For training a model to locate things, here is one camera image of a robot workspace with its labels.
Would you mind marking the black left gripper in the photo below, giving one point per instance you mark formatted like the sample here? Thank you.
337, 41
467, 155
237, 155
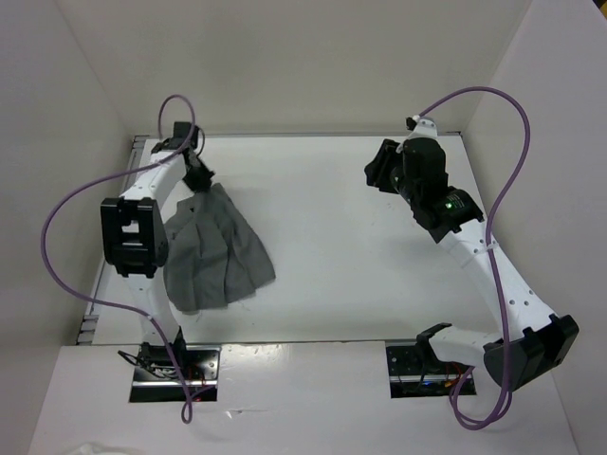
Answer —
203, 182

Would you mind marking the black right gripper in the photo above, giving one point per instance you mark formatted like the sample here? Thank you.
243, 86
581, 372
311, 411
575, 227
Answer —
377, 171

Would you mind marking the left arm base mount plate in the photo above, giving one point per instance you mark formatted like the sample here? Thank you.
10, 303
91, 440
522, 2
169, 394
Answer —
155, 380

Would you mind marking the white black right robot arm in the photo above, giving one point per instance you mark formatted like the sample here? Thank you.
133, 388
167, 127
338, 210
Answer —
531, 338

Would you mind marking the aluminium table edge rail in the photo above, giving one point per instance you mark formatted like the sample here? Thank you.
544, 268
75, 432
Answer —
110, 235

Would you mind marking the grey pleated skirt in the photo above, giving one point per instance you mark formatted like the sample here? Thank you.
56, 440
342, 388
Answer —
215, 257

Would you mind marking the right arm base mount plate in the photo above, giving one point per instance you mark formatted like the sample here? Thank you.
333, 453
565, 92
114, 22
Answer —
410, 377

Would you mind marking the white cloth at bottom edge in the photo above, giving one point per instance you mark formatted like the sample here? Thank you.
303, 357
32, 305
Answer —
100, 449

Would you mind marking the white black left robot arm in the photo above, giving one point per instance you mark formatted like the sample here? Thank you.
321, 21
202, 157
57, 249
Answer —
135, 241

